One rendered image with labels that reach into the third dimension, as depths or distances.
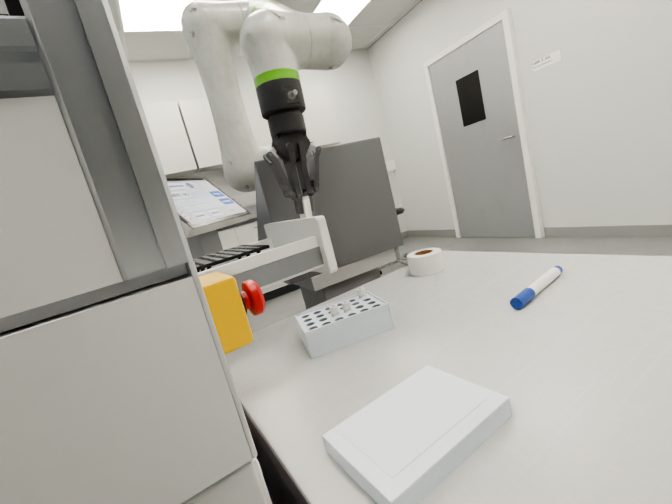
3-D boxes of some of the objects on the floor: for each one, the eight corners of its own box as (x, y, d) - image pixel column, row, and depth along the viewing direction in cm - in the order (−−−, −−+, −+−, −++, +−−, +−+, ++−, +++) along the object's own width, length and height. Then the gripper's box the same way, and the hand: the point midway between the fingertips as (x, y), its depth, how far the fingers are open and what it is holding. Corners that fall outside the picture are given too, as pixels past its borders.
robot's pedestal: (393, 420, 143) (349, 244, 130) (447, 463, 116) (398, 246, 103) (330, 460, 130) (275, 269, 117) (374, 518, 104) (309, 279, 91)
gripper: (261, 111, 65) (290, 236, 68) (320, 108, 71) (344, 222, 75) (248, 123, 71) (276, 236, 75) (304, 119, 78) (326, 223, 81)
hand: (306, 213), depth 74 cm, fingers closed
